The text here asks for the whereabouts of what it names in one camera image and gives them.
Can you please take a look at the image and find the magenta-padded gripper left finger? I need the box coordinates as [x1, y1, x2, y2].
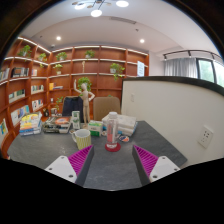
[44, 144, 95, 187]

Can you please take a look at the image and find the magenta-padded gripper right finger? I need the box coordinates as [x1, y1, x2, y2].
[131, 144, 181, 187]

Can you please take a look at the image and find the clear plastic bottle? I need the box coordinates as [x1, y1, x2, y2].
[106, 111, 120, 150]

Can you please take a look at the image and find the yellow-green striped mug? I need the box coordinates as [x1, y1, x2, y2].
[71, 128, 92, 151]

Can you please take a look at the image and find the stack of dark books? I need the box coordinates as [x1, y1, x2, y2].
[42, 115, 72, 134]

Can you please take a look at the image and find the blue-orange round sticker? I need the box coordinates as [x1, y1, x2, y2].
[118, 134, 131, 144]

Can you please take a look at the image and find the tall green-white carton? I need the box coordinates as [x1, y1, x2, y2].
[71, 110, 81, 130]

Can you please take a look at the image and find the small green-white box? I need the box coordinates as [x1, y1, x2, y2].
[87, 120, 104, 137]

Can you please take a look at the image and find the stack of colourful books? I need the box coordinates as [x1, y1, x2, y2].
[18, 112, 44, 137]

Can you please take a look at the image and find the stack of white books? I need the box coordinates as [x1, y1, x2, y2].
[101, 114, 138, 137]

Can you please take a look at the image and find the dark blue office chair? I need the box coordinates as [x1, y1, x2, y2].
[61, 96, 85, 123]

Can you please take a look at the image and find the wooden artist mannequin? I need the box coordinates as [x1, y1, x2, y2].
[73, 78, 96, 125]

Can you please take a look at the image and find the orange wooden shelf unit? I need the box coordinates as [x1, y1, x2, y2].
[0, 36, 150, 159]

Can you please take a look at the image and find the grey curtain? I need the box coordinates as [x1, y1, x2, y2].
[163, 58, 198, 79]

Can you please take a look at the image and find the window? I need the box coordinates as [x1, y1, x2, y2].
[196, 58, 224, 88]

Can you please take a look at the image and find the ceiling air vent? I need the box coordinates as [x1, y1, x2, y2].
[109, 15, 138, 25]

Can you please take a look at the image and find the multi-bulb ceiling lamp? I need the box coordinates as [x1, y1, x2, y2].
[71, 0, 130, 18]

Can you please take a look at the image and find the white wall outlet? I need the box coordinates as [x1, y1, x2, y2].
[197, 124, 215, 149]

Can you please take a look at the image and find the black curtain rail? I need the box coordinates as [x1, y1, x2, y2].
[162, 49, 221, 61]

